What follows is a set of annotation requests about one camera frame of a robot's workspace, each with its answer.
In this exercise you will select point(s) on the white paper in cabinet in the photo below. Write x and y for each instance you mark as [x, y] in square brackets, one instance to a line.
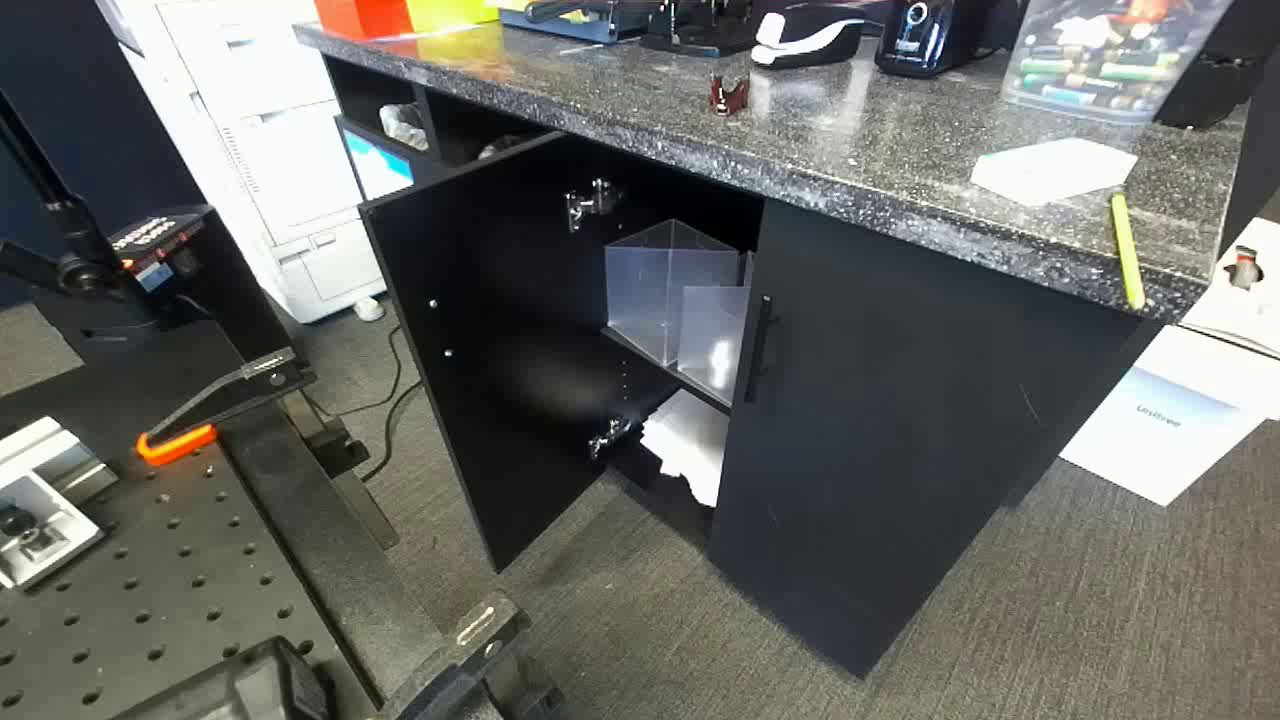
[685, 435]

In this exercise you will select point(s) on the orange box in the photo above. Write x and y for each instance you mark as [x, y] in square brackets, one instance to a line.
[363, 18]

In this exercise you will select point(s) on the white paper on floor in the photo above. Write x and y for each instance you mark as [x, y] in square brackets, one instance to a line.
[1176, 413]

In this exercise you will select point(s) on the black door handle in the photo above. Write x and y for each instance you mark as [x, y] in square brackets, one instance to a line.
[756, 341]

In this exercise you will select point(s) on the white filing cabinet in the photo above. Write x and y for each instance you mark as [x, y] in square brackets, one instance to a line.
[254, 120]

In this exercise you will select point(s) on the white notepad on counter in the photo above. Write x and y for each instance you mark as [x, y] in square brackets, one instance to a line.
[1052, 168]

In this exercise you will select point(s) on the black camera stand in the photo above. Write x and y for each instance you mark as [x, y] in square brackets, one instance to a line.
[55, 241]

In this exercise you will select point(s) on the open left cabinet door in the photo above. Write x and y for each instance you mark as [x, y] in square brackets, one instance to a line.
[506, 309]

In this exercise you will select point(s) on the yellow pencil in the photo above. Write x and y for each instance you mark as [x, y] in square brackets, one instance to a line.
[1127, 253]

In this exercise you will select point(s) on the lower metal door hinge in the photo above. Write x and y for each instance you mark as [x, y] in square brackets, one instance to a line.
[614, 435]

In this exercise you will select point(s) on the yellow-green box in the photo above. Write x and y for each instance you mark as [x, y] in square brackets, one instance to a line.
[448, 15]

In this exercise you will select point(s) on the black cabinet with granite top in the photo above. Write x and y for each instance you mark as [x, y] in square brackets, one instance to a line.
[839, 140]

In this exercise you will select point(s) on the white and black stapler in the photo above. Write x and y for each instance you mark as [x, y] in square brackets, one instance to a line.
[807, 39]

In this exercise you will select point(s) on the black clamp orange handle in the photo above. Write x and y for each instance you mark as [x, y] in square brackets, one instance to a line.
[192, 420]

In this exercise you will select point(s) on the metal door hinge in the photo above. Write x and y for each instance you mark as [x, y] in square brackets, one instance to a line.
[596, 201]
[614, 435]

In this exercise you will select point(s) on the clear box of batteries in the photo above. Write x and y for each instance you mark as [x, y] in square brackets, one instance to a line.
[1104, 58]

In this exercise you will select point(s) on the upper metal door hinge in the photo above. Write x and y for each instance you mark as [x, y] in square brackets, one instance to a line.
[596, 201]

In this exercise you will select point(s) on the silver metal bracket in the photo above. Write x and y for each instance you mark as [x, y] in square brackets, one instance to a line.
[44, 480]

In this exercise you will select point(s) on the black perforated breadboard table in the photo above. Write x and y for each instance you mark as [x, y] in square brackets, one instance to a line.
[182, 579]

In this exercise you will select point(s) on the small red clip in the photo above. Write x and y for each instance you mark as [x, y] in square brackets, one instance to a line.
[731, 99]

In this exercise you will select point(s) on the black speaker device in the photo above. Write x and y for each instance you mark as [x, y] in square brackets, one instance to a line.
[931, 39]

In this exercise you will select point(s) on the clear acrylic box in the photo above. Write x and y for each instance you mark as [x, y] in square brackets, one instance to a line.
[676, 298]

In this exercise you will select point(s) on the white box with penguin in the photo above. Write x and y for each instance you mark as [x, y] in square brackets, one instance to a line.
[1244, 289]

